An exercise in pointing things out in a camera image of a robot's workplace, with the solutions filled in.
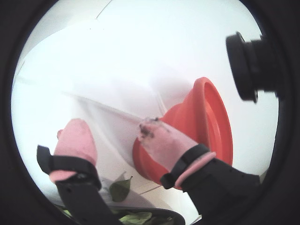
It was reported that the gripper finger with pink tip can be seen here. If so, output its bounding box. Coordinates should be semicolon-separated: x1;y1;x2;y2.
137;118;261;211
37;118;122;225

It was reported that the black round bowl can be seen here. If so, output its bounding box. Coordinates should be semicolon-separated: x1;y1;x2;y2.
53;203;186;225

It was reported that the orange collapsible cup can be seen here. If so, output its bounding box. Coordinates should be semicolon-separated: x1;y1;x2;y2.
132;76;234;191

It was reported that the loose green leaf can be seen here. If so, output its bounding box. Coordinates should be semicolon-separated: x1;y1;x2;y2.
109;176;133;203

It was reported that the black camera lens module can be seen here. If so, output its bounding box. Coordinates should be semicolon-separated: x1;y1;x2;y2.
225;31;280;104

